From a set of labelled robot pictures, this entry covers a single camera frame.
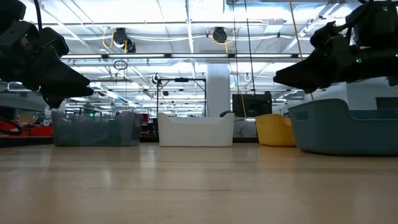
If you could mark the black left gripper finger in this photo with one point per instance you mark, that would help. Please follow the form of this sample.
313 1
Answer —
66 79
62 99

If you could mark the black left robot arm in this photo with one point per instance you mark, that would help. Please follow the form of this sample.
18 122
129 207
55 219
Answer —
11 12

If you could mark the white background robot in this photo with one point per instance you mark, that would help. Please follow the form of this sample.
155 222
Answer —
48 112

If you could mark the red storage bin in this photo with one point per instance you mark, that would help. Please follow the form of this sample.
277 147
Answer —
42 130
26 132

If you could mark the cardboard box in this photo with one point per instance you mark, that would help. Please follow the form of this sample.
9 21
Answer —
28 119

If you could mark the grey translucent bin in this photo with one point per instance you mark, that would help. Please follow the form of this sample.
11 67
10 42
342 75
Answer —
90 130

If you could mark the blue-grey plastic bin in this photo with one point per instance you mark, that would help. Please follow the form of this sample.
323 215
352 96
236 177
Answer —
335 133

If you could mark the yellow plastic bin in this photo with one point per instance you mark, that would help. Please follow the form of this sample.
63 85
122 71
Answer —
273 130

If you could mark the black monitor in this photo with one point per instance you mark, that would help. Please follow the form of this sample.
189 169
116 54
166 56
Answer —
252 105

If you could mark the white building column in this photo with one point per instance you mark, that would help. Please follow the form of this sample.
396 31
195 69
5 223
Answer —
218 84

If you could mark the white plastic bin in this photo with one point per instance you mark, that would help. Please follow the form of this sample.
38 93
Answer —
192 130

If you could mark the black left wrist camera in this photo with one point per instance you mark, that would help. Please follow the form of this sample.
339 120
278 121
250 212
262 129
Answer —
54 40

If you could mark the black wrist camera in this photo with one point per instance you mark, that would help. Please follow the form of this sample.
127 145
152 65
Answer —
54 40
323 32

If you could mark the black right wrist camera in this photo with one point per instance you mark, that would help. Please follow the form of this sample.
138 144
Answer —
323 32

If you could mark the dark wall window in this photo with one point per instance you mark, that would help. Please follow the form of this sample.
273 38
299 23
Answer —
387 102

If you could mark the black background rig frame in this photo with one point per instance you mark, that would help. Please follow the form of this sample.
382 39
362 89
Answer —
181 79

